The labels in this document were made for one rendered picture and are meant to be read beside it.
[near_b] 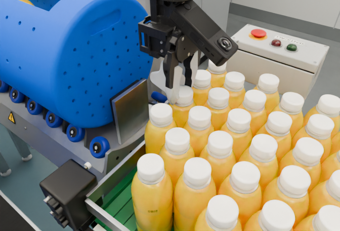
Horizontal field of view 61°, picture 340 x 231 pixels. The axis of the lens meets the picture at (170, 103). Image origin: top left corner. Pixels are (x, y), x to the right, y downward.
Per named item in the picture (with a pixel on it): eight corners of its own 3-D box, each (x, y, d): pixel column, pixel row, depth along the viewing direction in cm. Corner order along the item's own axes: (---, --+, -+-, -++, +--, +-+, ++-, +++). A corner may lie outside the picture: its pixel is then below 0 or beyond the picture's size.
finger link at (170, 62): (174, 80, 53) (180, 34, 48) (182, 83, 52) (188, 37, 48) (158, 88, 49) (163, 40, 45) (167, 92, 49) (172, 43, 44)
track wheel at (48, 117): (54, 105, 68) (47, 105, 66) (67, 113, 66) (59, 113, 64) (48, 123, 68) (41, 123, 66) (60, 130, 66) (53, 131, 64)
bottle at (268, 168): (230, 187, 59) (243, 130, 49) (263, 195, 58) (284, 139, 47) (225, 216, 54) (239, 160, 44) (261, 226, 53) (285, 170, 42)
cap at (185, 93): (197, 99, 55) (197, 92, 54) (180, 107, 54) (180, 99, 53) (184, 89, 58) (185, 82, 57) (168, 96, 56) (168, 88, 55)
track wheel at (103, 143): (98, 132, 61) (91, 132, 59) (114, 142, 59) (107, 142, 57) (91, 151, 61) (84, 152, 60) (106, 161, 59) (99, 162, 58)
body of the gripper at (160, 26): (164, 38, 56) (164, -28, 48) (202, 51, 52) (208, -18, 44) (138, 54, 51) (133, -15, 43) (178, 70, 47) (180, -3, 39)
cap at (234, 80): (223, 87, 58) (224, 80, 57) (225, 77, 61) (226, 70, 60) (243, 90, 58) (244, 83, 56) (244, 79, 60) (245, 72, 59)
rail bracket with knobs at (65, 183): (88, 183, 60) (78, 150, 54) (113, 201, 57) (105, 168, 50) (48, 219, 54) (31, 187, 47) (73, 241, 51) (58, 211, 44)
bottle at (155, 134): (152, 189, 59) (148, 133, 48) (143, 164, 64) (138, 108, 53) (182, 181, 60) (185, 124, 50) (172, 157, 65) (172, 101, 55)
